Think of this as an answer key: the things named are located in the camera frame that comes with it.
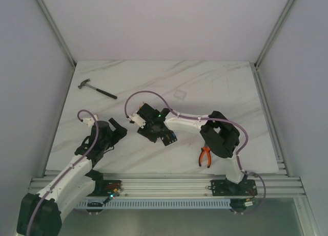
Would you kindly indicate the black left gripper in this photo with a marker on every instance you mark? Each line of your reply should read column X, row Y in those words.
column 116, row 131

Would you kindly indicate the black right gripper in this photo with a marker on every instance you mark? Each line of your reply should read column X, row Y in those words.
column 143, row 132

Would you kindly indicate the black fuse box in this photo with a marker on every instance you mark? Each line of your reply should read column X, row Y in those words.
column 168, row 137

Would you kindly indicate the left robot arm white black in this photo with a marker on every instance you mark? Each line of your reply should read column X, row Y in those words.
column 44, row 212

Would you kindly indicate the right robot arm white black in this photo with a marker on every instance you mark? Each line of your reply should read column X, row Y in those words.
column 220, row 136

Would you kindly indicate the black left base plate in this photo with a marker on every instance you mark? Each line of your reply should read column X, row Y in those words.
column 106, row 188

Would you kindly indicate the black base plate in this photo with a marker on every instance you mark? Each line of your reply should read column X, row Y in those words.
column 225, row 188
column 106, row 188

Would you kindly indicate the claw hammer black handle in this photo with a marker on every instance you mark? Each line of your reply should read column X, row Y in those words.
column 85, row 83

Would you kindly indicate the white slotted cable duct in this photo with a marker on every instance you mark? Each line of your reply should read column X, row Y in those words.
column 206, row 203

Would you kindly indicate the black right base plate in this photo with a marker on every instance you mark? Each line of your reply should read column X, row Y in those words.
column 225, row 188

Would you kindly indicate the aluminium rail frame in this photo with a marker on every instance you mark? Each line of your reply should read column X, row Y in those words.
column 178, row 186

